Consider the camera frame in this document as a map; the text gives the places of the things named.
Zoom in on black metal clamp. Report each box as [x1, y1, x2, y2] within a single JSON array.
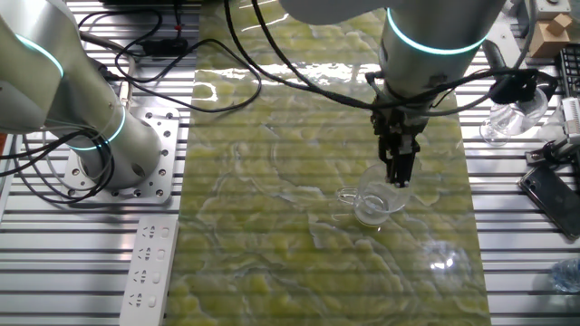
[[525, 139, 580, 169]]

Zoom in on green marble pattern mat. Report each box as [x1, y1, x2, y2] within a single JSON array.
[[165, 0, 493, 326]]

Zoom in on black keyboard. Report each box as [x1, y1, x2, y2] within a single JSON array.
[[557, 43, 580, 99]]

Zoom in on clear glass cup with handle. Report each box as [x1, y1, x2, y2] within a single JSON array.
[[336, 163, 416, 227]]

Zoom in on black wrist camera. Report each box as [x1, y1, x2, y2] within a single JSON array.
[[488, 67, 540, 105]]

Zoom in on black looped table cable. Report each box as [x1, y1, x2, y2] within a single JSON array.
[[74, 8, 263, 114]]

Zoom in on wooden block puzzle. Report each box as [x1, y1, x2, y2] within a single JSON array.
[[525, 13, 575, 59]]

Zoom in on white power strip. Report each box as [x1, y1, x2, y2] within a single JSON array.
[[118, 216, 180, 326]]

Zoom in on black smartphone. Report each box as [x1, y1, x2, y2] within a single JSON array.
[[518, 165, 580, 241]]

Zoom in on black holder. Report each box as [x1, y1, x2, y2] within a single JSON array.
[[536, 71, 559, 99]]

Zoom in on clear plastic bottle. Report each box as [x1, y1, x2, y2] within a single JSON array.
[[550, 257, 580, 294]]

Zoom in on grey button box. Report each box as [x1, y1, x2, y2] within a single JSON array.
[[532, 0, 572, 24]]

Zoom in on black power adapter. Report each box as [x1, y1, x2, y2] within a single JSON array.
[[142, 37, 189, 58]]

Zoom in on black cable bundle at base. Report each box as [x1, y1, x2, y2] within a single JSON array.
[[0, 124, 117, 204]]

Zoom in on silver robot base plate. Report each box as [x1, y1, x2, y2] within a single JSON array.
[[61, 107, 181, 205]]

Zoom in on white ribbed device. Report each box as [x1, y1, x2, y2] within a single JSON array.
[[560, 97, 580, 146]]

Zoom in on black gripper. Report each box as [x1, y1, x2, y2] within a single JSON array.
[[372, 110, 427, 187]]

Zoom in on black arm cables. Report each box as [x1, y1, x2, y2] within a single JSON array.
[[224, 0, 540, 114]]

